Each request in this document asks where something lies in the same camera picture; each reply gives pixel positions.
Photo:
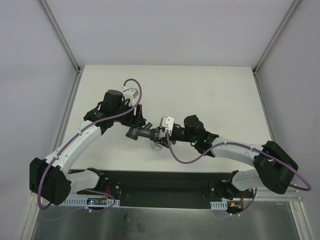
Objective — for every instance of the left aluminium corner post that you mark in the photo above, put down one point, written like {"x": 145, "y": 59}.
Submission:
{"x": 59, "y": 35}

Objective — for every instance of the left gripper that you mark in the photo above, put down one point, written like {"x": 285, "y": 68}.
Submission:
{"x": 138, "y": 115}

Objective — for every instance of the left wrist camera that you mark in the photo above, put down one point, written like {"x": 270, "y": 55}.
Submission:
{"x": 130, "y": 94}

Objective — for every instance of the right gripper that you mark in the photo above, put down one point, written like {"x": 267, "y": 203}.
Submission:
{"x": 160, "y": 136}

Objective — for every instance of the right aluminium corner post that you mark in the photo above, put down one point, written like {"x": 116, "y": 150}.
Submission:
{"x": 292, "y": 9}

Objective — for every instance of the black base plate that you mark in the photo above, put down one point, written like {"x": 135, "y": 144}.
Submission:
{"x": 178, "y": 190}

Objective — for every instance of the right white cable duct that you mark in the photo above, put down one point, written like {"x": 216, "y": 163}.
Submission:
{"x": 219, "y": 205}

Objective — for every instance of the white cable duct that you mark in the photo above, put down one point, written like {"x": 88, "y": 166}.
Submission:
{"x": 219, "y": 205}
{"x": 77, "y": 201}

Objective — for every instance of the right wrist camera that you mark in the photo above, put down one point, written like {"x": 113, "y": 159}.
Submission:
{"x": 167, "y": 123}

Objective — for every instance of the grey pipe tee fitting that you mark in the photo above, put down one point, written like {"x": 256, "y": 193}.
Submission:
{"x": 135, "y": 133}

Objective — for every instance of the aluminium corner post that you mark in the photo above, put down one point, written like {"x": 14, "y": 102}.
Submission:
{"x": 59, "y": 35}
{"x": 292, "y": 9}

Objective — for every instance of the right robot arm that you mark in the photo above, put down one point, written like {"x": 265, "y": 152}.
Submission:
{"x": 272, "y": 167}

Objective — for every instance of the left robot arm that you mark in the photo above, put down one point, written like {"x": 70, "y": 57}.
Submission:
{"x": 50, "y": 178}

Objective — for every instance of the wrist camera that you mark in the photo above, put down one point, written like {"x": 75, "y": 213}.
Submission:
{"x": 130, "y": 94}
{"x": 167, "y": 123}

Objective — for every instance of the left white cable duct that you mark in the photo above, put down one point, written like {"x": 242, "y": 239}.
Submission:
{"x": 77, "y": 201}

